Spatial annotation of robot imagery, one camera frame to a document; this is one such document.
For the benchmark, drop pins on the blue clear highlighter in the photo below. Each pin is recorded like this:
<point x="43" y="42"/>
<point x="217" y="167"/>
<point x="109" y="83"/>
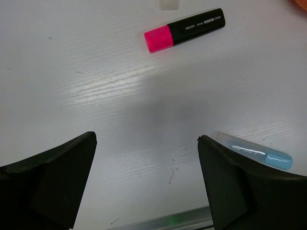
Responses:
<point x="259" y="153"/>

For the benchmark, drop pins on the orange round organizer container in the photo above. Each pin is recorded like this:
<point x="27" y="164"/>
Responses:
<point x="298" y="6"/>

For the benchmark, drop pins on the yellow highlighter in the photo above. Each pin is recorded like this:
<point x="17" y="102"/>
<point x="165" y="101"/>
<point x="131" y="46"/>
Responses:
<point x="168" y="4"/>

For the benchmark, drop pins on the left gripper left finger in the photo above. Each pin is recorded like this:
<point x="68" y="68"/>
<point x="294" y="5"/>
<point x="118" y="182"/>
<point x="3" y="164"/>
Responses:
<point x="44" y="192"/>

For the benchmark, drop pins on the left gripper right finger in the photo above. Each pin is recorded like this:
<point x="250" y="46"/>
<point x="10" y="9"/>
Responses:
<point x="246" y="195"/>

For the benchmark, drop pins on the pink black highlighter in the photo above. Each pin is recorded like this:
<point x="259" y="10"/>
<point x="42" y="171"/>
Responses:
<point x="181" y="31"/>

